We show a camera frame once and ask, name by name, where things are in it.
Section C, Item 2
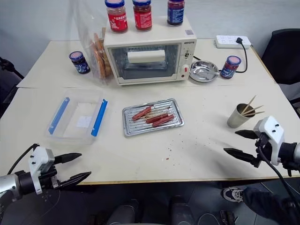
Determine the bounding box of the red sausage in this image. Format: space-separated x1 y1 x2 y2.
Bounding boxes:
151 114 176 128
131 105 154 121
145 113 169 124

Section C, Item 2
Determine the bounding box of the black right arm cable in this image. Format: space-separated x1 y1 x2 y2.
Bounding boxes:
257 138 300 210

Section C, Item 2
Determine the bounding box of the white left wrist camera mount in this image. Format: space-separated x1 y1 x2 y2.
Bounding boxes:
28 147 55 195

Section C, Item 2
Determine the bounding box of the stack of orange round crackers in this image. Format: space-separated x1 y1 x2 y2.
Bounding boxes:
90 27 113 80

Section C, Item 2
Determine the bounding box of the red sauce jar blue lid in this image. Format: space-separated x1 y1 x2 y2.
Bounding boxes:
104 0 129 34
132 0 153 32

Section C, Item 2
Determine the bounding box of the wooden skewer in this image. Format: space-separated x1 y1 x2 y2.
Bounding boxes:
242 94 257 113
138 105 171 111
243 105 264 115
243 111 266 117

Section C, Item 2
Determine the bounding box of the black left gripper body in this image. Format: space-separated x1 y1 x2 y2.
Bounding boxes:
38 164 59 190

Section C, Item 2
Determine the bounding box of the dark jam jar blue label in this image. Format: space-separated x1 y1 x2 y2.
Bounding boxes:
68 51 91 75
220 55 242 80
166 0 186 27

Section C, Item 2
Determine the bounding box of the white and black sneaker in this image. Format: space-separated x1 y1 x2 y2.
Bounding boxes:
221 186 246 203

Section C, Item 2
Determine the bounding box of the metal cup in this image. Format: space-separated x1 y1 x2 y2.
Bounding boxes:
226 103 256 129

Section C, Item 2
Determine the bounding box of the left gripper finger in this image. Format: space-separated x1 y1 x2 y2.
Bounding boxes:
52 171 92 189
54 152 83 165

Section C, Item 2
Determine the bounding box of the clear container with blue clips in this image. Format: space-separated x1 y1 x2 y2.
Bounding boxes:
45 88 109 146

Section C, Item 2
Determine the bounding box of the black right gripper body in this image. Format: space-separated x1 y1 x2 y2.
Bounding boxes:
254 133 273 168

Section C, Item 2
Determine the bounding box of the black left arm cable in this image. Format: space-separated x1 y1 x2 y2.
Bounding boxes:
7 143 39 175

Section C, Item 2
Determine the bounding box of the black office chair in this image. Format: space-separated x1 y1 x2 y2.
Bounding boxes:
0 56 25 118
261 28 300 85

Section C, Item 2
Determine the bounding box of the ribbed metal baking tray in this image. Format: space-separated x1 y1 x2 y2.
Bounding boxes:
121 98 185 137

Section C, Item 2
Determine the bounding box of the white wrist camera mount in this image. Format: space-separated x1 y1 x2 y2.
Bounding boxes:
253 115 285 166
28 147 55 195

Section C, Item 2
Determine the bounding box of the dark trouser leg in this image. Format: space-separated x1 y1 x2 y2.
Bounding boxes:
242 184 300 225

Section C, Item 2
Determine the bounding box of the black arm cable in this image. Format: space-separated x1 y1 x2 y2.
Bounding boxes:
7 143 39 175
257 138 300 210

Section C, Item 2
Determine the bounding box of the black plug with cable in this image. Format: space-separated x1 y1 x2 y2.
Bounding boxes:
193 37 249 74

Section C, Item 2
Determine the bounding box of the white power strip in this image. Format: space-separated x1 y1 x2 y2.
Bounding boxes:
213 35 253 50

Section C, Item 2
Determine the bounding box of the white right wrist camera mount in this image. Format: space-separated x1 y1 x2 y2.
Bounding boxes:
253 115 285 166

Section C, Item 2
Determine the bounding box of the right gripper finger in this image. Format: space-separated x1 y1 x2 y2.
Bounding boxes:
223 147 262 168
234 129 258 140

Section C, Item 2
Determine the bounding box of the clear plastic bag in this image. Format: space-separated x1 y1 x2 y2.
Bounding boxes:
69 0 113 85

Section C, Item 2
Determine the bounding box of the cream toaster oven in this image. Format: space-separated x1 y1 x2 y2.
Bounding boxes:
103 15 197 86

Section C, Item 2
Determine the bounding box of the round metal dish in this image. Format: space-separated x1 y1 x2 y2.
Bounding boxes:
189 60 220 83

